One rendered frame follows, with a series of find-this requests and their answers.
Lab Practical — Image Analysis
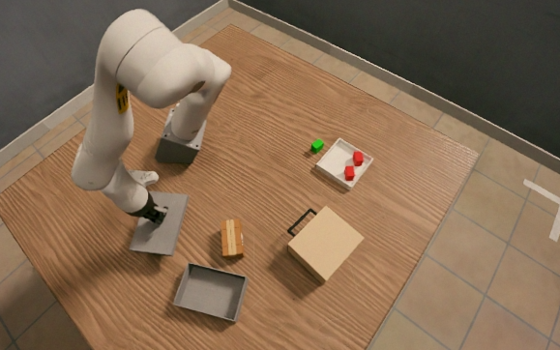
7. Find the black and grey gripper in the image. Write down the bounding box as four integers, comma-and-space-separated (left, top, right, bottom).
126, 190, 168, 223

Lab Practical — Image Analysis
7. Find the grey lid with small knob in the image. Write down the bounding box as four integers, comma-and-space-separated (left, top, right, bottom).
129, 190, 189, 256

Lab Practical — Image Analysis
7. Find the small green block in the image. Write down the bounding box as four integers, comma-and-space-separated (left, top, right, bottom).
311, 138, 324, 154

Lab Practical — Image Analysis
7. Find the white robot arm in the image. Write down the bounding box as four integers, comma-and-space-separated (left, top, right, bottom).
71, 9, 231, 213

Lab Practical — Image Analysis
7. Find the red block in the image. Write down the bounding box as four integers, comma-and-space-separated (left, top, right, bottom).
344, 165, 355, 181
352, 152, 364, 166

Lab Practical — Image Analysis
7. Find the light wooden cabinet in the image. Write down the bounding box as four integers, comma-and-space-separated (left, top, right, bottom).
287, 209, 364, 285

